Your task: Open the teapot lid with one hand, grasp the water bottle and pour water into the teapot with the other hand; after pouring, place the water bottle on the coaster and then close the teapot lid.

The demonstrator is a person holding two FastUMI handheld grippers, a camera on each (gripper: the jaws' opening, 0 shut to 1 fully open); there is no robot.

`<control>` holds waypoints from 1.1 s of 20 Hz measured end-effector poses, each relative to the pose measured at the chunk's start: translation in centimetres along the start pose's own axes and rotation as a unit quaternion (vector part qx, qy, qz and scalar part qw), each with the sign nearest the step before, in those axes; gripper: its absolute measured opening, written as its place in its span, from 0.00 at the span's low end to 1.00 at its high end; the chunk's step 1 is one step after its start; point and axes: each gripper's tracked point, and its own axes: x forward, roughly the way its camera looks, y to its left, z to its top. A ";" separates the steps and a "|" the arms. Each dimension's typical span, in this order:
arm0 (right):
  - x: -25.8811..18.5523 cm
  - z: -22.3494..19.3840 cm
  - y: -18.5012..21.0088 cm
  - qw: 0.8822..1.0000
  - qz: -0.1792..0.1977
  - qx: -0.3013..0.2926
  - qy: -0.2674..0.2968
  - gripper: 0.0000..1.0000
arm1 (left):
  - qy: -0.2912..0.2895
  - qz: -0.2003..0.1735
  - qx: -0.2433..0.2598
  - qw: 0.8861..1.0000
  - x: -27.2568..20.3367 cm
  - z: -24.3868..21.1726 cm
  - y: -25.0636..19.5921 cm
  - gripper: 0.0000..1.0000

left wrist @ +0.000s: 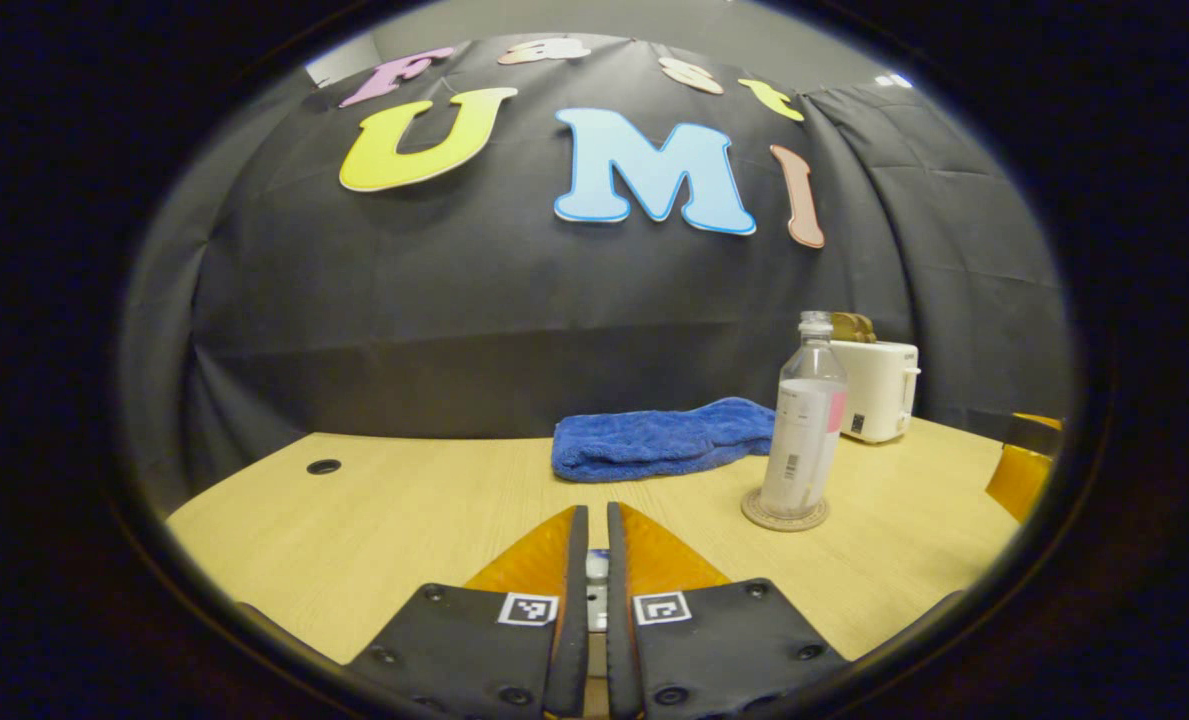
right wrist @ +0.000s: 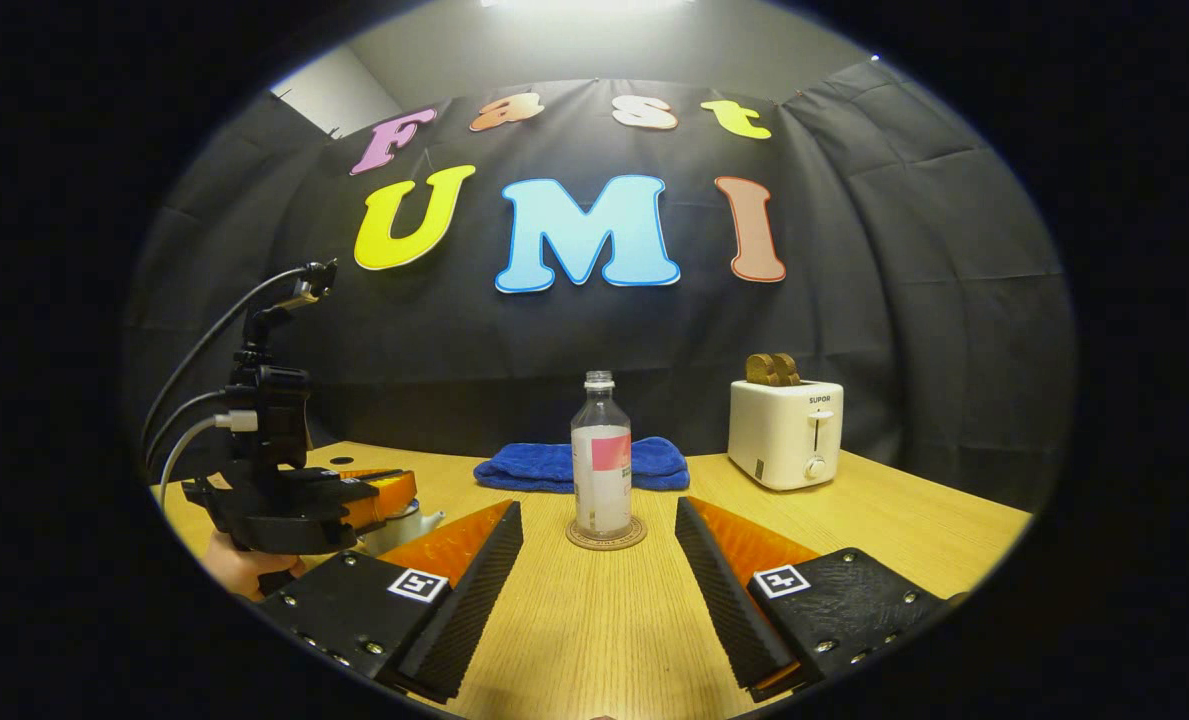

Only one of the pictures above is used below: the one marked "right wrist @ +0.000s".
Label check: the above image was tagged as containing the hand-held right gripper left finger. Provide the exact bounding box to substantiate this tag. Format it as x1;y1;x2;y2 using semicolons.
254;500;525;705

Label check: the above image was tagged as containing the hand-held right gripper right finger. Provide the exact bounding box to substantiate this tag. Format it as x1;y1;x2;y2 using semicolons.
674;497;967;704

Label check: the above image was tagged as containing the round wooden coaster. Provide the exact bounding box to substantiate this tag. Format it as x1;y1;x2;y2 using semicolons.
566;515;648;552

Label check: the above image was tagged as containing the clear plastic water bottle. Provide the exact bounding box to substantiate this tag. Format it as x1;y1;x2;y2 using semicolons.
570;370;633;539

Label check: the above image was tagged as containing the blue towel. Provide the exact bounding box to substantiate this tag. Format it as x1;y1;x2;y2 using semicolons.
473;436;691;494

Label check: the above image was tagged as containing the white toaster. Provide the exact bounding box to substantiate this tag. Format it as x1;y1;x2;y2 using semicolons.
727;378;845;492

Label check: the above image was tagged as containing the ceiling light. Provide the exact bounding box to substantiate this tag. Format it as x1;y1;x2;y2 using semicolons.
481;0;695;13

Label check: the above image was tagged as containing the white cable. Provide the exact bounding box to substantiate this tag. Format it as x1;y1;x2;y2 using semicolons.
157;410;258;511

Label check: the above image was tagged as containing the grey cable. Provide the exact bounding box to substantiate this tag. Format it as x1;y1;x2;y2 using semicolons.
142;390;230;471

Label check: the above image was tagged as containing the black cable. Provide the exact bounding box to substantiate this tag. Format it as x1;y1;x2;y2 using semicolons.
140;265;310;446

